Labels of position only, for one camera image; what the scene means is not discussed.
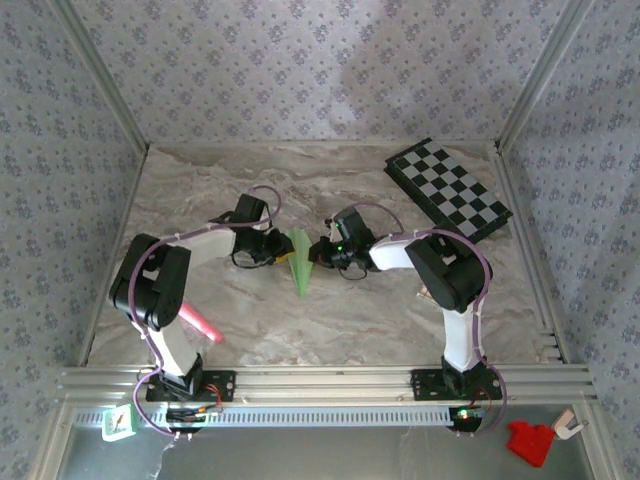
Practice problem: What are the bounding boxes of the long aluminium base rail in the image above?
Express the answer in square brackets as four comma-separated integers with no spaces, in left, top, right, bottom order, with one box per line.
[56,363,600,402]

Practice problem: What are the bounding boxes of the pink and white plastic clip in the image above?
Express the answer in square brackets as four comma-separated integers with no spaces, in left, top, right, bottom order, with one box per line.
[552,409,584,441]

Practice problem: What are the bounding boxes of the light green paper sheet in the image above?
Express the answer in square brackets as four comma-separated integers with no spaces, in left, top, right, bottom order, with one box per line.
[286,227,316,300]

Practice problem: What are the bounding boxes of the green and white tag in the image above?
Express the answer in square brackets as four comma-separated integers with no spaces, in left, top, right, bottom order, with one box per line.
[102,403,137,442]

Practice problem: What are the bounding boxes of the red plastic block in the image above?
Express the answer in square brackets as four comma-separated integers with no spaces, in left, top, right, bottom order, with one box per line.
[506,420,557,469]

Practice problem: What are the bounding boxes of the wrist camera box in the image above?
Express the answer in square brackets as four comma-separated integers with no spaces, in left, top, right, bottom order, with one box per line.
[324,206,372,242]
[233,192,270,225]

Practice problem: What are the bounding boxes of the pink tube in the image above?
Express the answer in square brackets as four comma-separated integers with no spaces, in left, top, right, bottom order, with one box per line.
[178,302,225,345]

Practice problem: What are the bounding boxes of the aluminium side rail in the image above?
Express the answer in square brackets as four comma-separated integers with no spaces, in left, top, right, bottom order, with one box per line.
[491,142,572,365]
[78,143,151,366]

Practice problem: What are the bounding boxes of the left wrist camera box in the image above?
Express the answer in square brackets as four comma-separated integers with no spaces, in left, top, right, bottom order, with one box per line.
[233,192,270,225]

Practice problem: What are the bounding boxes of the black and grey chessboard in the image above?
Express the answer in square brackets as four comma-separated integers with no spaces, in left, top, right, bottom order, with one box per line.
[383,138,515,245]

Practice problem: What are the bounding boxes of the grey slotted cable duct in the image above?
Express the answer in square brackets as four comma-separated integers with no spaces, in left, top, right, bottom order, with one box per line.
[73,403,481,430]

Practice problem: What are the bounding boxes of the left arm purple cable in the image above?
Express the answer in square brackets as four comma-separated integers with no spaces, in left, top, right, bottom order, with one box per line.
[128,185,282,441]

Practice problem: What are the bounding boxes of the aluminium frame post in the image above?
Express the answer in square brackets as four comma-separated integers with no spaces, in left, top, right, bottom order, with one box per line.
[494,0,596,154]

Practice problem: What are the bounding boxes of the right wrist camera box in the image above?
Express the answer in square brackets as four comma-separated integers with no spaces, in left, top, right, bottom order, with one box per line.
[324,206,372,242]

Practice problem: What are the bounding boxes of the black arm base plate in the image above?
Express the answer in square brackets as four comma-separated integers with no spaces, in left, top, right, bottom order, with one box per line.
[409,368,504,402]
[144,369,238,403]

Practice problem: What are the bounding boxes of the small circuit board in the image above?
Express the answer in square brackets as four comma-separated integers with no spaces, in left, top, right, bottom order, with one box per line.
[446,404,489,434]
[164,405,210,435]

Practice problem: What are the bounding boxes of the left gripper thin black cable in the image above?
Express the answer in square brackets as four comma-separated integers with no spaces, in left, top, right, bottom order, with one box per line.
[228,249,275,271]

